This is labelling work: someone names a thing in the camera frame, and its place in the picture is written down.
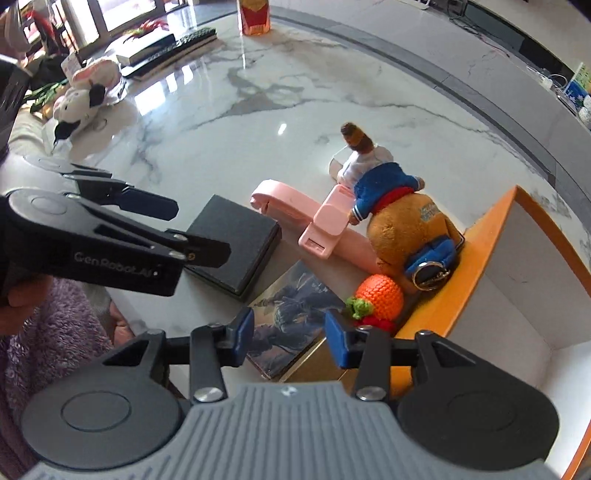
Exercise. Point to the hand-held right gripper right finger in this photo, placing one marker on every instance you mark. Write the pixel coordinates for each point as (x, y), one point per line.
(339, 341)

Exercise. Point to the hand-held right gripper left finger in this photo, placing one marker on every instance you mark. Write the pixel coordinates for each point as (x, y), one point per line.
(243, 334)

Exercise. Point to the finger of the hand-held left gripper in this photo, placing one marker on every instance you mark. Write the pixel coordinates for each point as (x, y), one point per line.
(150, 204)
(203, 253)

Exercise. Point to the black square box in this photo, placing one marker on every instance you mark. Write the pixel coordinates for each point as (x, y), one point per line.
(238, 242)

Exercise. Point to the painted cover book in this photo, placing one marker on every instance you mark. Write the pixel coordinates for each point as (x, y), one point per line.
(295, 318)

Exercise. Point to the orange crocheted fruit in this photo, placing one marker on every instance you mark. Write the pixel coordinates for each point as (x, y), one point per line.
(381, 295)

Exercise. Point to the brown plush bear blue outfit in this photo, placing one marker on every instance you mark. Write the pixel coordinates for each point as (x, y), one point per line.
(406, 221)

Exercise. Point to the white box orange rim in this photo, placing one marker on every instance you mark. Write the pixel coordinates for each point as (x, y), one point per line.
(508, 286)

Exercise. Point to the person's left hand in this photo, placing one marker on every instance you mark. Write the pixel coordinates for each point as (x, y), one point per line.
(21, 302)

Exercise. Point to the purple fleece clothing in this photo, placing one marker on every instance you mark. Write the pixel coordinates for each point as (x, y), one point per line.
(51, 350)

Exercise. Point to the black and white plush cow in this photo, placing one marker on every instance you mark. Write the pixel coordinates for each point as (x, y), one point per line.
(74, 104)

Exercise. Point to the pink plush bunny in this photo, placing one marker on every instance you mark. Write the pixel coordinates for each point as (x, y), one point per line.
(99, 71)

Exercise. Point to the white flat box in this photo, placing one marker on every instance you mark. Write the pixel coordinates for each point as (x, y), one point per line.
(138, 50)

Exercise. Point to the clear plastic stand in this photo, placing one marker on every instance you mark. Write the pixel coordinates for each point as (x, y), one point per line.
(336, 167)

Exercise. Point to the black keyboard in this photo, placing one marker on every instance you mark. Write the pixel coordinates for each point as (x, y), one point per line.
(198, 39)

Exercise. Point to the red flowers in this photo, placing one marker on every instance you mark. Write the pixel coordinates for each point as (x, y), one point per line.
(147, 25)

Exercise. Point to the red and yellow can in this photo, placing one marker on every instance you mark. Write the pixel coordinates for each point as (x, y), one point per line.
(254, 18)

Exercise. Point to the blue and green box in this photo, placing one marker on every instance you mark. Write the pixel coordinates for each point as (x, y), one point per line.
(579, 92)

